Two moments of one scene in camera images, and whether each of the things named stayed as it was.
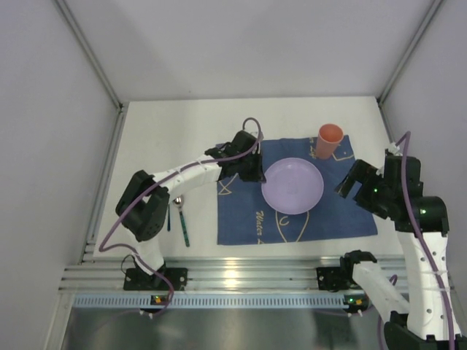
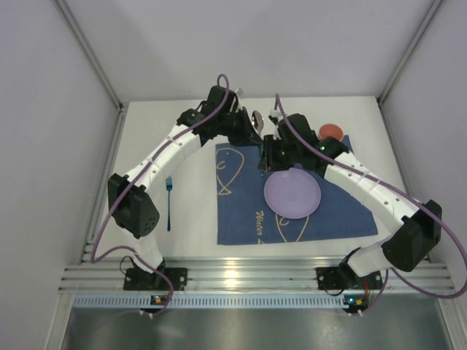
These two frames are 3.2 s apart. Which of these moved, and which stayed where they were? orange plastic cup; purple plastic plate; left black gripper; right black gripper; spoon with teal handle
Moved: spoon with teal handle; right black gripper; left black gripper
Stayed: orange plastic cup; purple plastic plate
